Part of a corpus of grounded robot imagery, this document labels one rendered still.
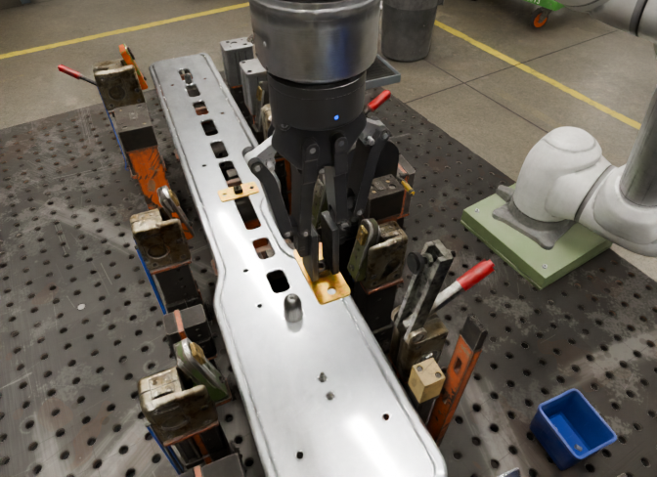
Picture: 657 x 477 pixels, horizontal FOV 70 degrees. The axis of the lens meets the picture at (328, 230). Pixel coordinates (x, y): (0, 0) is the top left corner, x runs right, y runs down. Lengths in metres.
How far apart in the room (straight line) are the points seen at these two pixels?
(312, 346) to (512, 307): 0.64
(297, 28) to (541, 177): 0.99
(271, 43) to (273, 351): 0.53
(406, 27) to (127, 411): 3.23
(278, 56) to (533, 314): 1.04
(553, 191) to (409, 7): 2.65
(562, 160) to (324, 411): 0.81
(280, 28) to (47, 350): 1.07
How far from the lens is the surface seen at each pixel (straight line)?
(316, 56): 0.32
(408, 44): 3.83
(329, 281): 0.51
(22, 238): 1.58
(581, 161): 1.23
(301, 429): 0.70
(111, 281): 1.34
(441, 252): 0.61
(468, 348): 0.61
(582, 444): 1.13
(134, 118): 1.28
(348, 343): 0.76
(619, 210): 1.16
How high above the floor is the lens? 1.65
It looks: 45 degrees down
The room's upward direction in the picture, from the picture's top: straight up
